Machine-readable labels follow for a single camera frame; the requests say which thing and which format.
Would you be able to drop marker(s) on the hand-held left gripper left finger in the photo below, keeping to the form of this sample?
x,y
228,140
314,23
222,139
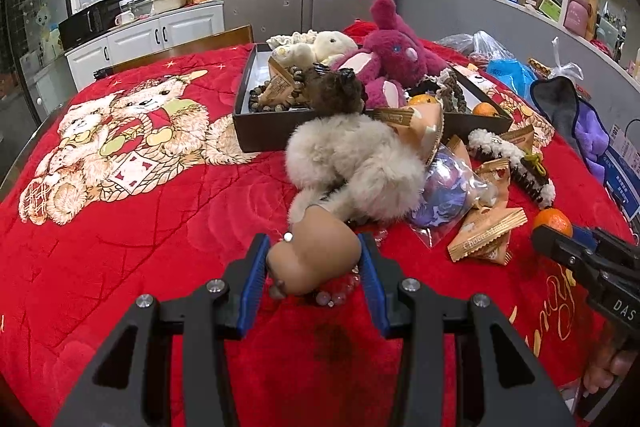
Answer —
x,y
252,287

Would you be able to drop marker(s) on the magenta plush bunny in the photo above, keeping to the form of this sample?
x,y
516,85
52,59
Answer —
x,y
395,52

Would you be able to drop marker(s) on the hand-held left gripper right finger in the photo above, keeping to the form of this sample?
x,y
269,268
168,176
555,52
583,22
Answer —
x,y
372,287

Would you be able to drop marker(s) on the blue plastic bag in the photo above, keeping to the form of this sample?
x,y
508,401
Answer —
x,y
510,74

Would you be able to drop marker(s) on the green box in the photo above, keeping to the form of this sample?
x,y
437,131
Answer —
x,y
550,7

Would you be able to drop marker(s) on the black shallow box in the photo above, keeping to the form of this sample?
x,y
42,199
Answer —
x,y
260,132

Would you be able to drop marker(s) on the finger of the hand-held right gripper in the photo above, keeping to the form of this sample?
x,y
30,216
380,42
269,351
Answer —
x,y
586,237
550,244

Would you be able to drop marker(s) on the brown braided scrunchie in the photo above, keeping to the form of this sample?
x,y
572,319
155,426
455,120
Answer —
x,y
450,92

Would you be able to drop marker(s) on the yellow pouch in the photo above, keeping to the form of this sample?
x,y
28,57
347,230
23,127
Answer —
x,y
592,7

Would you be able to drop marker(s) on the white lace scrunchie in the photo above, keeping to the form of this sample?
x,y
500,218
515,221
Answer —
x,y
280,41

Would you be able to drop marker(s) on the knotted clear plastic bag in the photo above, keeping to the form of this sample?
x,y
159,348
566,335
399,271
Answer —
x,y
565,67

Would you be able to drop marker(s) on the pink container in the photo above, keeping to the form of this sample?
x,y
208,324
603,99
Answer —
x,y
576,14

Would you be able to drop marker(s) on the grey and purple cloth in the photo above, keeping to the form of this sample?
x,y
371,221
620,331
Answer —
x,y
565,117

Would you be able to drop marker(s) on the cream plush toy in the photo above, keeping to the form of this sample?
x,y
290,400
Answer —
x,y
330,44

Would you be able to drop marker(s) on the glass sliding door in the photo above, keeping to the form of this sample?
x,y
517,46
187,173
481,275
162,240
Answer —
x,y
35,7

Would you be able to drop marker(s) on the white fluffy hair clip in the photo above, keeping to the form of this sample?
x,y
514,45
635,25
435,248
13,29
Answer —
x,y
500,147

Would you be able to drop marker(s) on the white kitchen cabinet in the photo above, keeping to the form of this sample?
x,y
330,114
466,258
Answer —
x,y
185,27

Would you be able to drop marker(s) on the white mug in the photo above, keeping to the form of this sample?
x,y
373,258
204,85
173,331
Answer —
x,y
125,18

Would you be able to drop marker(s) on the beige fluffy plush toy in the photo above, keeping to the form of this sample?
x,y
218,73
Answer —
x,y
345,157

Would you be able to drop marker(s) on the person's right hand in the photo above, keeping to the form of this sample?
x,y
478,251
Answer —
x,y
607,367

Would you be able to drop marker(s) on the white basin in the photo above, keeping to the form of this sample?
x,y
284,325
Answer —
x,y
170,2

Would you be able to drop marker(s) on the white box with blue print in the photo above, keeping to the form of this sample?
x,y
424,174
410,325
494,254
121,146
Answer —
x,y
622,172

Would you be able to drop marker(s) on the orange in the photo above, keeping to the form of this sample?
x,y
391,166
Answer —
x,y
552,221
422,98
485,109

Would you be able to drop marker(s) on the purple badge in plastic bag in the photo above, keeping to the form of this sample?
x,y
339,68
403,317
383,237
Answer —
x,y
440,197

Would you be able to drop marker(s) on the black microwave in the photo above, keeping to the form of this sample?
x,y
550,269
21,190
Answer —
x,y
85,24

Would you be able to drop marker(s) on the brown fluffy hair claw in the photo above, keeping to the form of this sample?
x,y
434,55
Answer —
x,y
335,92

